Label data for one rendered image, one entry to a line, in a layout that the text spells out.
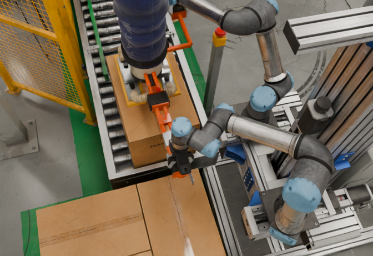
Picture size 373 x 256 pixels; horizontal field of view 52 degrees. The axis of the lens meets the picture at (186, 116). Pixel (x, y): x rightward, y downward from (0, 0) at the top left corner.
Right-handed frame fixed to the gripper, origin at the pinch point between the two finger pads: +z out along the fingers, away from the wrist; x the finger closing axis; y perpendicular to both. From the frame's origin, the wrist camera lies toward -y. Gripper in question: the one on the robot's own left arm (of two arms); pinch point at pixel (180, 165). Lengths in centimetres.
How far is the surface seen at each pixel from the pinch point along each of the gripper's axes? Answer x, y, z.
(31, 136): 91, 100, 120
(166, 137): 2.7, 14.1, -1.5
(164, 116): 0.9, 25.1, -1.3
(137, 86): 8, 53, 11
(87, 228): 52, 2, 66
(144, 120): 8.0, 40.5, 25.8
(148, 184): 13, 18, 66
